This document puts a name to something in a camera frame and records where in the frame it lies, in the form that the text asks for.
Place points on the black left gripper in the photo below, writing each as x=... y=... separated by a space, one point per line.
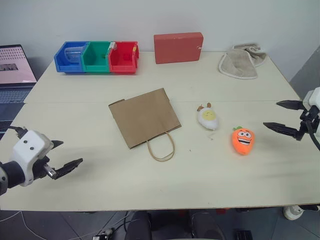
x=40 y=168

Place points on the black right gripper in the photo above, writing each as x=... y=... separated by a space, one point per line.
x=309 y=118

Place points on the brown paper bag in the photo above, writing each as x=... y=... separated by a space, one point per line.
x=143 y=117

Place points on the orange carrot plush toy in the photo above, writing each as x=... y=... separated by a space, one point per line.
x=243 y=141

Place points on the beige towel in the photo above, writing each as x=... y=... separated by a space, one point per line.
x=237 y=65

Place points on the egg plush toy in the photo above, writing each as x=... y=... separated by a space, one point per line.
x=208 y=117

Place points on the white round floor object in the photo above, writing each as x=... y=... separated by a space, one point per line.
x=292 y=212

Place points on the blue plastic storage bin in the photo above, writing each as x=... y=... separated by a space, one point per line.
x=62 y=58

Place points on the open laptop computer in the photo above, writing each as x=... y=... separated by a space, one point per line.
x=15 y=67

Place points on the green plastic storage bin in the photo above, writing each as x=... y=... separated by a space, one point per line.
x=96 y=60

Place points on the clear plastic measuring cup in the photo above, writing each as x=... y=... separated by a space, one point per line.
x=73 y=53

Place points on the red plastic storage bin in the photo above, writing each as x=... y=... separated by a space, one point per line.
x=122 y=61

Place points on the red rectangular box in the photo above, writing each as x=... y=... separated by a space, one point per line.
x=177 y=48

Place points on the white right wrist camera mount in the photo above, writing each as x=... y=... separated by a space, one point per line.
x=312 y=98

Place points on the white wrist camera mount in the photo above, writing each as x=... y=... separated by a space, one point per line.
x=312 y=98
x=29 y=150

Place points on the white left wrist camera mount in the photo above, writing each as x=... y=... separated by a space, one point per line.
x=29 y=150

